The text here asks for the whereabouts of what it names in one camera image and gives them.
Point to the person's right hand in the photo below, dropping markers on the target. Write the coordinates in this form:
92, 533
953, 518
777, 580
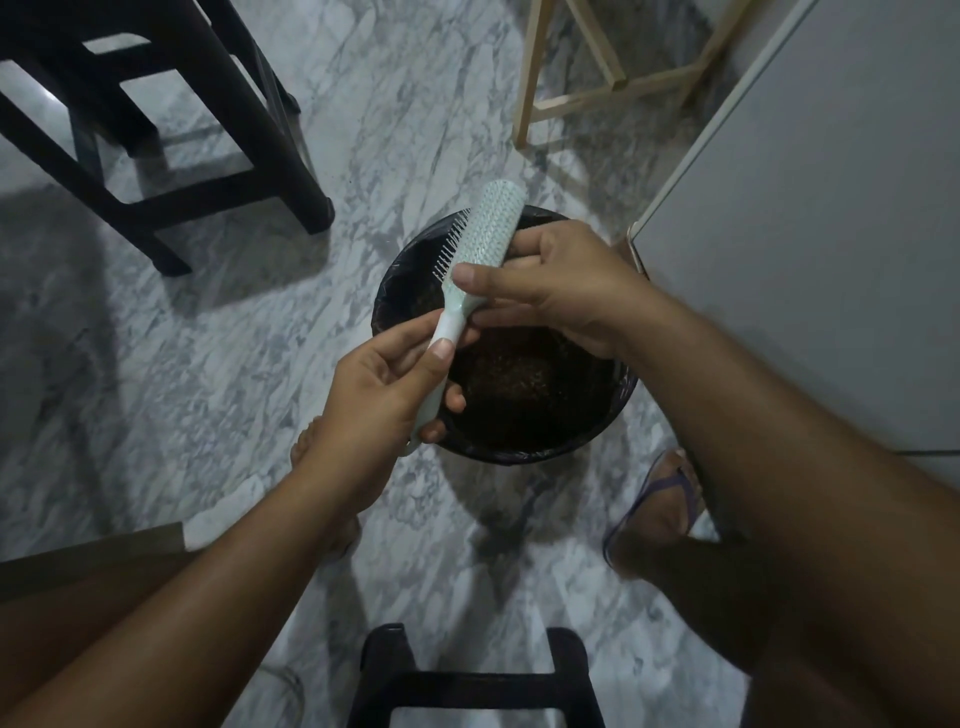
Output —
577, 285

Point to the person's left hand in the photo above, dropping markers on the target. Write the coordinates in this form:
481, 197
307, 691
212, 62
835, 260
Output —
375, 405

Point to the mint green hairbrush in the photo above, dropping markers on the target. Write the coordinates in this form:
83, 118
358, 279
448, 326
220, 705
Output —
491, 225

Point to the black waste bin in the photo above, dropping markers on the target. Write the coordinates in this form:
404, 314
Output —
525, 420

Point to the person's right forearm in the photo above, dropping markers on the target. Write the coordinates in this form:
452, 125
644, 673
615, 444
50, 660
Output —
825, 487

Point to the light wooden table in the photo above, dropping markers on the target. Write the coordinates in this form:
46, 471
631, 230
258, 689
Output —
529, 75

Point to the purple flip-flop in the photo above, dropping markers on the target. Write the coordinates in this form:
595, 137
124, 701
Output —
675, 484

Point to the white cabinet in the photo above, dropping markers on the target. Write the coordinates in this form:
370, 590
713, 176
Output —
825, 225

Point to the black plastic stool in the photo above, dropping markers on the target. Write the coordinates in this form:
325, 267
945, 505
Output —
465, 686

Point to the tall black stool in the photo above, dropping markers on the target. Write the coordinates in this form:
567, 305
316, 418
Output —
225, 90

